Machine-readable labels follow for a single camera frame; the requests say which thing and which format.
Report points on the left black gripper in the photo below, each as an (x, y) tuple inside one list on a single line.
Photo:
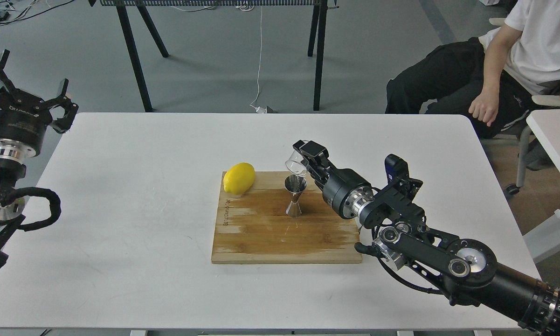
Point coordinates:
[(16, 123)]

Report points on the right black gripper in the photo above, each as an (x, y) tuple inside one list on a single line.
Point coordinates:
[(343, 189)]

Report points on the clear glass measuring cup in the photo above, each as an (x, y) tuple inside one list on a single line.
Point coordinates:
[(297, 164)]

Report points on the steel double jigger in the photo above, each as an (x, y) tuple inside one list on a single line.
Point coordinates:
[(295, 185)]

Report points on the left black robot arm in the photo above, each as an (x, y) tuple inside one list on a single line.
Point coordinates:
[(12, 168)]

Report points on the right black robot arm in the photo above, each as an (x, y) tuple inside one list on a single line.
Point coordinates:
[(464, 270)]

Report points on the person's bare hand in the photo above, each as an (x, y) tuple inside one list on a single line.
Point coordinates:
[(485, 107)]

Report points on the yellow lemon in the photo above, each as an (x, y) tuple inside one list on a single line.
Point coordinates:
[(239, 178)]

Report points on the wooden cutting board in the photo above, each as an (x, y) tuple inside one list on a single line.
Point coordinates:
[(253, 228)]

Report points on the seated person white shirt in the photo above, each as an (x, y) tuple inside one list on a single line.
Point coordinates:
[(519, 59)]

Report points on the beige chair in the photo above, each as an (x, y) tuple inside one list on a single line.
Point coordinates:
[(532, 156)]

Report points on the black metal frame table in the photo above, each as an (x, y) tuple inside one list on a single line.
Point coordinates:
[(179, 51)]

